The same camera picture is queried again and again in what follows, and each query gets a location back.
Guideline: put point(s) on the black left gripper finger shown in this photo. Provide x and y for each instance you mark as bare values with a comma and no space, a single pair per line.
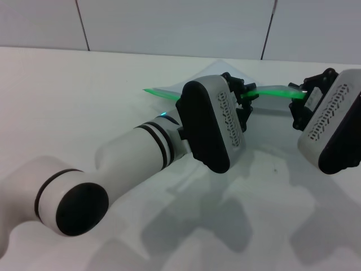
245,113
235,84

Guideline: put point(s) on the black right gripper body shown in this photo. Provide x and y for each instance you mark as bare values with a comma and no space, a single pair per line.
313,98

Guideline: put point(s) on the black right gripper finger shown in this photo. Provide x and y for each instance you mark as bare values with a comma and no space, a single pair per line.
301,117
321,80

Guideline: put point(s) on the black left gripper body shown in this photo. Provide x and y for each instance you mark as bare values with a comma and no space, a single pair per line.
237,102

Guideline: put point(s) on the clear green-zip document bag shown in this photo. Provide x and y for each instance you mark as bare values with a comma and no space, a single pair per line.
277,93

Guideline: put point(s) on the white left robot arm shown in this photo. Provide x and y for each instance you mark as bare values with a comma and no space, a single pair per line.
127,161

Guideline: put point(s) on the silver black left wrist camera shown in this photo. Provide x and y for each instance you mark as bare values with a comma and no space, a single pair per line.
203,124

